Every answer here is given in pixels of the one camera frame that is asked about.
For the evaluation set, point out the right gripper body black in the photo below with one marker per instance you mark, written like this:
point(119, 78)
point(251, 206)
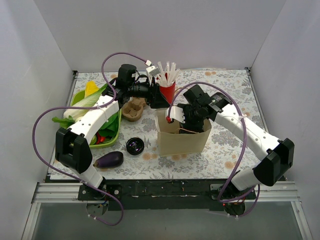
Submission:
point(194, 124)

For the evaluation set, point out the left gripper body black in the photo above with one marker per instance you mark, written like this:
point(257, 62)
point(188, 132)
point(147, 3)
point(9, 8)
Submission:
point(155, 95)

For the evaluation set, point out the brown paper bag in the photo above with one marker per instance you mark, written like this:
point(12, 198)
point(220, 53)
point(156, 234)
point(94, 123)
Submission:
point(171, 142)

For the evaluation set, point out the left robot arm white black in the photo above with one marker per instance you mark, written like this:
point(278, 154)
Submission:
point(72, 144)

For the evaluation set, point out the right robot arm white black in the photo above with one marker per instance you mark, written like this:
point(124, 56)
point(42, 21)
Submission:
point(275, 155)

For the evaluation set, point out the red cup holder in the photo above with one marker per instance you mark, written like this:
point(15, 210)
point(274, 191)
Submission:
point(168, 92)

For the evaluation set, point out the spare black cup lid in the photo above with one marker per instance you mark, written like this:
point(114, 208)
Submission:
point(135, 146)

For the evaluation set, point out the floral table mat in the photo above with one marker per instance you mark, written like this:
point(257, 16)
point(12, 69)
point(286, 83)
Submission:
point(220, 152)

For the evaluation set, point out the red chili pepper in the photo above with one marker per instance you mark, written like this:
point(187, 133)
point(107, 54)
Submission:
point(100, 139)

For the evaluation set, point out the green plastic basket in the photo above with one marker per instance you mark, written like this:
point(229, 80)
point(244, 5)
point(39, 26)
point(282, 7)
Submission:
point(110, 142)

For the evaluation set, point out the green leafy vegetables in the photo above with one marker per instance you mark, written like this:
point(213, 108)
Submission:
point(89, 98)

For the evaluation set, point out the purple eggplant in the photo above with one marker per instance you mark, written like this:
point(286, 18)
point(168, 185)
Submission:
point(110, 160)

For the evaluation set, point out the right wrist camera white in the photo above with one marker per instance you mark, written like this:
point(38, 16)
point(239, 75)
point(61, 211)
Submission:
point(175, 113)

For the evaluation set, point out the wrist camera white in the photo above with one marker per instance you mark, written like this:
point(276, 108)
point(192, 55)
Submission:
point(175, 113)
point(152, 71)

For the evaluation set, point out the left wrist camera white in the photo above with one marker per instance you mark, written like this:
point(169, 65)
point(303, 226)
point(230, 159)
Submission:
point(152, 71)

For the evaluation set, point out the aluminium frame rail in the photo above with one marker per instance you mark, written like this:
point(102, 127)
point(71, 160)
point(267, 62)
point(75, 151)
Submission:
point(67, 192)

